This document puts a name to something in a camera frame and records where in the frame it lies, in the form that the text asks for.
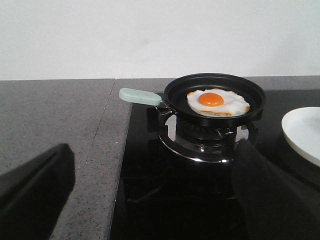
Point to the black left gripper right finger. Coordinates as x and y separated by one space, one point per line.
277 206

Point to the fried egg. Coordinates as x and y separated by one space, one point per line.
216 102

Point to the black glass gas stove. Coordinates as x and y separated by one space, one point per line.
162 196

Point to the black left pan support grate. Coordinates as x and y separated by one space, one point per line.
200 151

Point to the black frying pan mint handle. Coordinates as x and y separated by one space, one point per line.
174 98

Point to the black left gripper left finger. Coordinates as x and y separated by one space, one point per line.
33 195

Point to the black left gas burner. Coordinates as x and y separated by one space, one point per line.
202 133

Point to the white round plate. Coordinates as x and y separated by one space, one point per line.
301 129

